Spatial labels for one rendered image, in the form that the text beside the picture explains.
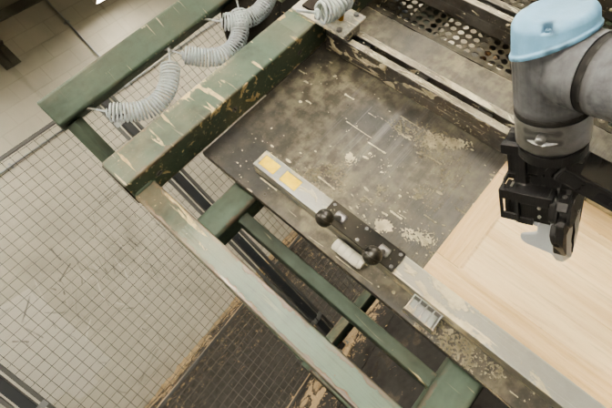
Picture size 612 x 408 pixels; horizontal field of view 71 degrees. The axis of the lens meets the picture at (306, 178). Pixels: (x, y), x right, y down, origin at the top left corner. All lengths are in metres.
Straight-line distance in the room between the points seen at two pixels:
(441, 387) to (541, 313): 0.25
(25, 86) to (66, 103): 4.28
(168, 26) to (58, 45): 4.46
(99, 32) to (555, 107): 5.87
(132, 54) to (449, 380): 1.29
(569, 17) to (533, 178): 0.21
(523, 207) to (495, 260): 0.43
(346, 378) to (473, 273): 0.35
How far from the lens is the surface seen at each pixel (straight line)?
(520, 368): 0.96
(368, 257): 0.82
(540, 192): 0.58
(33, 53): 5.95
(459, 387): 1.00
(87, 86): 1.52
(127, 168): 1.08
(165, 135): 1.10
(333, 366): 0.89
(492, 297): 0.99
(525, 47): 0.46
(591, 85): 0.44
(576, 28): 0.45
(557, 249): 0.63
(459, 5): 1.42
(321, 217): 0.85
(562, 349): 1.02
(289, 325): 0.90
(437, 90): 1.15
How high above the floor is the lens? 1.80
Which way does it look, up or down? 13 degrees down
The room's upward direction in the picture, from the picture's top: 41 degrees counter-clockwise
